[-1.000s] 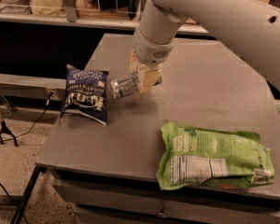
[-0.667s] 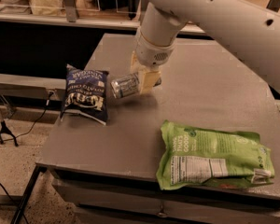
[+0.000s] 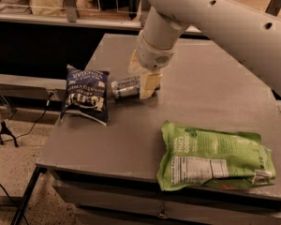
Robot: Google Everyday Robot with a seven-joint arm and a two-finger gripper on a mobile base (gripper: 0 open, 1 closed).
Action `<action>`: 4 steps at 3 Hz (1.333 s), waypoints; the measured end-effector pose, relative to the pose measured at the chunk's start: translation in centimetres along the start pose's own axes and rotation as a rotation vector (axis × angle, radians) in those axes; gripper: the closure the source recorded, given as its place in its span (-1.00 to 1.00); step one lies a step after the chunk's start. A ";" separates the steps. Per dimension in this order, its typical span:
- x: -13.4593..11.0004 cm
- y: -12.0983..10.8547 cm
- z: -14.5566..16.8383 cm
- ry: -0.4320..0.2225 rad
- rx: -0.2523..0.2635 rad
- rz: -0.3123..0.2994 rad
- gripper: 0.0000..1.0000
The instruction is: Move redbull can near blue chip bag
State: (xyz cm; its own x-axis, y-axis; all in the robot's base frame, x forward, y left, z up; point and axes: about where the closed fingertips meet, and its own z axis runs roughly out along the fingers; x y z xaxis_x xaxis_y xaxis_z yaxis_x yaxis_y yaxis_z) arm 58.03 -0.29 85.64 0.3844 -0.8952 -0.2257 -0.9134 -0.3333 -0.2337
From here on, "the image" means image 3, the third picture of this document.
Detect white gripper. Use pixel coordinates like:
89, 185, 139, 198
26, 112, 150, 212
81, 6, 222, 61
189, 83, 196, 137
128, 31, 175, 99

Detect silver redbull can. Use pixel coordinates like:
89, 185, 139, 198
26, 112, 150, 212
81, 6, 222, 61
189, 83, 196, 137
111, 76, 141, 99

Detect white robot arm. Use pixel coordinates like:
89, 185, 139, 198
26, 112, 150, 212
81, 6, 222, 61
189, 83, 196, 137
129, 0, 281, 99

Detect blue chip bag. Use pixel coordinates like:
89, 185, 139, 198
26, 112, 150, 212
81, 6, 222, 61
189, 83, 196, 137
60, 65, 109, 126

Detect green snack bag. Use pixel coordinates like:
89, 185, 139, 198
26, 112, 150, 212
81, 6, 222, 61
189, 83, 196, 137
156, 121, 275, 191

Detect grey table drawer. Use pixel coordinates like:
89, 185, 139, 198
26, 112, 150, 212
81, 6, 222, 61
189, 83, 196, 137
52, 180, 281, 225

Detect black table leg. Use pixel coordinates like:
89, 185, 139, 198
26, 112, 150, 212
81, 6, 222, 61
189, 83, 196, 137
10, 166, 47, 225

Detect black tripod stand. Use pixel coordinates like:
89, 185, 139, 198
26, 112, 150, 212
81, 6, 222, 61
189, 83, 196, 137
0, 109, 18, 147

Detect black power cable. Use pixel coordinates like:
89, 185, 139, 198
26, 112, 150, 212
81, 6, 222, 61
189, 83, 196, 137
8, 91, 55, 141

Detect grey angled bracket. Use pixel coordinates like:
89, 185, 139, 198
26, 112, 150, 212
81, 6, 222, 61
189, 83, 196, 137
265, 0, 281, 16

